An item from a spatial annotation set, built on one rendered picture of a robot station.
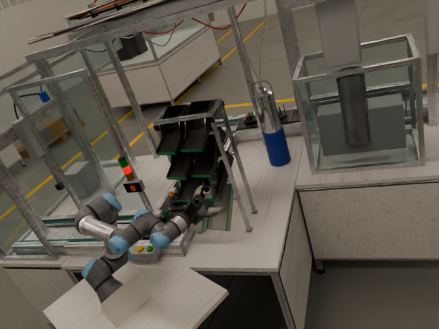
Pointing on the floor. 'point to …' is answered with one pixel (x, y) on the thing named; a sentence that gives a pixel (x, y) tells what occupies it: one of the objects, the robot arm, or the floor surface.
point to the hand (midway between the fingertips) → (214, 195)
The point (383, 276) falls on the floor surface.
